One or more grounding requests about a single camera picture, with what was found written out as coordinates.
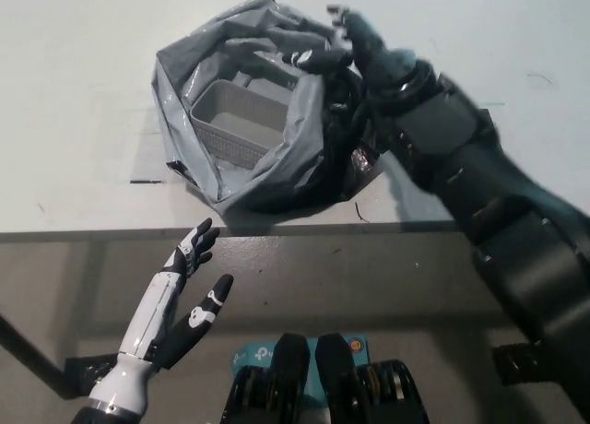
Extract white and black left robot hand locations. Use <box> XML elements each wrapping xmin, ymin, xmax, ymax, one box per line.
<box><xmin>117</xmin><ymin>218</ymin><xmax>234</xmax><ymax>370</ymax></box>

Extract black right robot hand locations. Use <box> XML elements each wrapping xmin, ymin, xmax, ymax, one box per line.
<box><xmin>283</xmin><ymin>3</ymin><xmax>416</xmax><ymax>88</ymax></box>

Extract grey and black plastic bag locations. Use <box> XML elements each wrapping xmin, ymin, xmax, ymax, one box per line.
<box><xmin>150</xmin><ymin>0</ymin><xmax>384</xmax><ymax>216</ymax></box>

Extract grey perforated rectangular basket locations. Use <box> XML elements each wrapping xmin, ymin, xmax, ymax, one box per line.
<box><xmin>189</xmin><ymin>80</ymin><xmax>299</xmax><ymax>170</ymax></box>

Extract black floor tape patch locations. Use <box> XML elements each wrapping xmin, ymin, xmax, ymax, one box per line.
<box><xmin>65</xmin><ymin>357</ymin><xmax>116</xmax><ymax>400</ymax></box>
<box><xmin>490</xmin><ymin>343</ymin><xmax>554</xmax><ymax>387</ymax></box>

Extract black robot legs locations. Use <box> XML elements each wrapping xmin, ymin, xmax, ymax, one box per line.
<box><xmin>230</xmin><ymin>335</ymin><xmax>371</xmax><ymax>424</ymax></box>

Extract black metal table leg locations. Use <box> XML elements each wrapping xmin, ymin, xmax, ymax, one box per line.
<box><xmin>0</xmin><ymin>311</ymin><xmax>77</xmax><ymax>401</ymax></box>

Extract black robot body block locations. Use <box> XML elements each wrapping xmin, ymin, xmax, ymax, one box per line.
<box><xmin>220</xmin><ymin>334</ymin><xmax>311</xmax><ymax>424</ymax></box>
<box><xmin>315</xmin><ymin>334</ymin><xmax>431</xmax><ymax>424</ymax></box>

